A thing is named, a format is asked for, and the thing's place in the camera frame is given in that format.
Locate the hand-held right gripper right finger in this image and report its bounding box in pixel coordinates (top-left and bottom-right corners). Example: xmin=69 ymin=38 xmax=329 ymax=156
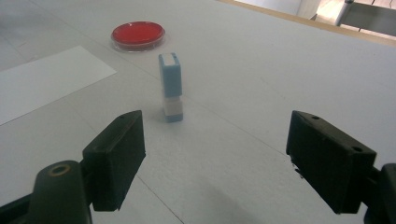
xmin=285 ymin=109 xmax=378 ymax=215

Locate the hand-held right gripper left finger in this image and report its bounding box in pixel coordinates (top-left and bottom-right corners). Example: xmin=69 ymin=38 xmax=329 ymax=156
xmin=81 ymin=109 xmax=148 ymax=213

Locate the blue and white stamp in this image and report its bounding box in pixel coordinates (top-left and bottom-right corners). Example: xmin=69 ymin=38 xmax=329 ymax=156
xmin=158 ymin=51 xmax=184 ymax=117

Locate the round red ink pad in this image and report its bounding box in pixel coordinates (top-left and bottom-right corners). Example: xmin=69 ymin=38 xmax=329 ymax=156
xmin=110 ymin=21 xmax=166 ymax=53

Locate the white paper sheet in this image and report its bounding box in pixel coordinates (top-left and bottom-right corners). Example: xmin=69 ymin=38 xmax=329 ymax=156
xmin=0 ymin=45 xmax=118 ymax=127

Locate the white table board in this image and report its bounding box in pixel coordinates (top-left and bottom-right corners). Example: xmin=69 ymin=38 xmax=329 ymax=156
xmin=0 ymin=0 xmax=396 ymax=224

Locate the wooden table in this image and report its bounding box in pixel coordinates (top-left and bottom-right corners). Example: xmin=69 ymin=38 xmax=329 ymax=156
xmin=218 ymin=0 xmax=396 ymax=49

